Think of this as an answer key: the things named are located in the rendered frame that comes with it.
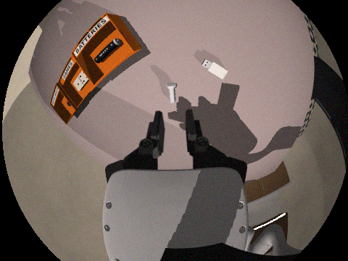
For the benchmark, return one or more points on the white usb stick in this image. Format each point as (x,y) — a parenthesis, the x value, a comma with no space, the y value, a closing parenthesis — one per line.
(215,68)

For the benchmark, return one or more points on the white domino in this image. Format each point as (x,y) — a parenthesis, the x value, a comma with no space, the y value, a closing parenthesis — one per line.
(80,81)

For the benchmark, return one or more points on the grey metal bolt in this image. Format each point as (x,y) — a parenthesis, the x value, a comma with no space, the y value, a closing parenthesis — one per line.
(171,87)

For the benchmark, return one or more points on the black battery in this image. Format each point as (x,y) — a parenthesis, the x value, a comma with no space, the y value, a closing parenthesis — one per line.
(110,47)

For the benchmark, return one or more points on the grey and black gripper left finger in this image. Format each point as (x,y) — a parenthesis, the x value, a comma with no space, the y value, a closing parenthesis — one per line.
(142,157)

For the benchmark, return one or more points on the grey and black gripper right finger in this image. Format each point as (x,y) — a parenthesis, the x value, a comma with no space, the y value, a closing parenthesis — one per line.
(199,148)

